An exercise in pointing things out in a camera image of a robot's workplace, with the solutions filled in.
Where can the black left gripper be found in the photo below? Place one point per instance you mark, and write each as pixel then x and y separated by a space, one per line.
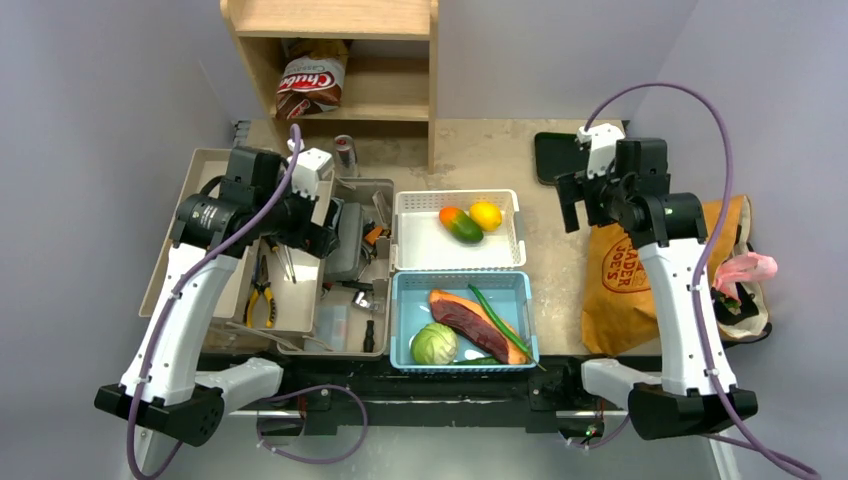
pixel 310 236

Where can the beige toolbox tray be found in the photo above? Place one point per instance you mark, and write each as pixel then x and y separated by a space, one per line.
pixel 222 191

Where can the brown Trader Joe's bag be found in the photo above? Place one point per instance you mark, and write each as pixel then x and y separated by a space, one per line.
pixel 618 312

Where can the yellow lemon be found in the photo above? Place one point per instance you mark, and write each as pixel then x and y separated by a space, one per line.
pixel 486 215

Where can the orange hex key set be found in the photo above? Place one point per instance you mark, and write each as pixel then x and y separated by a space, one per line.
pixel 375 232

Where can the clear small parts box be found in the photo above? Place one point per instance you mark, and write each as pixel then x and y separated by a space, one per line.
pixel 331 327

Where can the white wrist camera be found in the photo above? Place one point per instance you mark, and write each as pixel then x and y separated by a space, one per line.
pixel 313 166
pixel 600 141

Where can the wooden shelf unit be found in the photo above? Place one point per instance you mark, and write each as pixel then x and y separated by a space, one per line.
pixel 366 69

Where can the pink plastic grocery bag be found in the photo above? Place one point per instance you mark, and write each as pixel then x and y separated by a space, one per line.
pixel 747 267

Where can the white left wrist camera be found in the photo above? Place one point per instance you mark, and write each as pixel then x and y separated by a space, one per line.
pixel 313 166

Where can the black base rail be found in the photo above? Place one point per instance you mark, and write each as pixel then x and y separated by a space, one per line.
pixel 353 392

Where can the long green bean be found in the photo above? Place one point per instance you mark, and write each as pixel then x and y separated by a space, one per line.
pixel 512 338

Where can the green cabbage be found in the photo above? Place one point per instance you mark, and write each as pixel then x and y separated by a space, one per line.
pixel 435 344

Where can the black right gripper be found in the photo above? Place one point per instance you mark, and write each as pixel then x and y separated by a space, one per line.
pixel 569 201

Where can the blue perforated basket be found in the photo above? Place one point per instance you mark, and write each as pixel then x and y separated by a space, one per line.
pixel 508 292

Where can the white perforated basket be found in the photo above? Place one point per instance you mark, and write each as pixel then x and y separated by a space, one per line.
pixel 421 243

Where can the orange green mango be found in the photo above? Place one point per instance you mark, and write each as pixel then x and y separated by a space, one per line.
pixel 460 226

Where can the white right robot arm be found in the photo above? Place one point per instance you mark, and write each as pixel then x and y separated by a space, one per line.
pixel 696 392

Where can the Chubs snack bag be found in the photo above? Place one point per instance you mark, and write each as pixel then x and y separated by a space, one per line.
pixel 313 78

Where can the beige toolbox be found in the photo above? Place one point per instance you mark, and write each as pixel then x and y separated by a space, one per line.
pixel 366 297

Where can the black yellow screwdriver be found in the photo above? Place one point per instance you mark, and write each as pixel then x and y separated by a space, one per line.
pixel 284 258

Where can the silver drink can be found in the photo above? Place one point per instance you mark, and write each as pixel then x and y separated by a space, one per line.
pixel 346 153

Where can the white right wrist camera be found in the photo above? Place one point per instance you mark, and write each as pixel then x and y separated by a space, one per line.
pixel 600 141

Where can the black tray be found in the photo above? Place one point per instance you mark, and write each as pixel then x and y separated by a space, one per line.
pixel 557 154

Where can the yellow handled pliers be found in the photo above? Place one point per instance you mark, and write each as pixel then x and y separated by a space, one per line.
pixel 260 290

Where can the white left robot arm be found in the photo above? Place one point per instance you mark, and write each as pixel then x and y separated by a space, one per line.
pixel 162 390

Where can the small black screwdriver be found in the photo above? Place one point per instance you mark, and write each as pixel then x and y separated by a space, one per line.
pixel 368 344

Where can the grey plastic case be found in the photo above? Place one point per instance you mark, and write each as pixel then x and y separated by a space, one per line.
pixel 343 263

